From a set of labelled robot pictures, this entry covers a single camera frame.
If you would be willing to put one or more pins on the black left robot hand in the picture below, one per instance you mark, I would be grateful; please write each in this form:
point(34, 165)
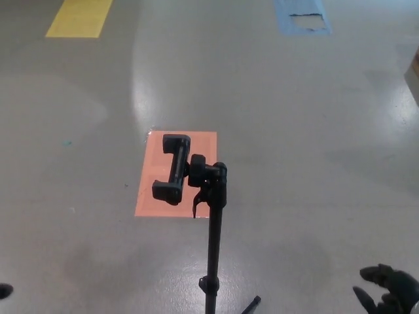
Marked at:
point(4, 290)

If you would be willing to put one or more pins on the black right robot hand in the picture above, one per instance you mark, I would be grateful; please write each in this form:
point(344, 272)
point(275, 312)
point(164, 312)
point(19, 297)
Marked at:
point(401, 288)

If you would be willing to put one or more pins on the black phone stand tripod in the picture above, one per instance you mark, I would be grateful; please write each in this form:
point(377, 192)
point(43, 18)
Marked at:
point(214, 235)

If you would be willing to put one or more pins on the orange floor marking rectangle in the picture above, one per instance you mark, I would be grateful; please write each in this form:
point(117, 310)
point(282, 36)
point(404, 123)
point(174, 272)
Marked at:
point(157, 202)

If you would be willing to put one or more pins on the yellow floor marking rectangle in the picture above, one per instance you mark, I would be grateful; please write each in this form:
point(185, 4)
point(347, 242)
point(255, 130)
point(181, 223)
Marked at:
point(80, 18)

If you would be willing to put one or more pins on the torn blue floor marking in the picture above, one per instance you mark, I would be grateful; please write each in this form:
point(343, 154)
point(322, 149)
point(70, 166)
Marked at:
point(284, 16)

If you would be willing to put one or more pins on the cardboard box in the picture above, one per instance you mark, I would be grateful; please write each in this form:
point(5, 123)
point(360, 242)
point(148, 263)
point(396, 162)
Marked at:
point(414, 75)

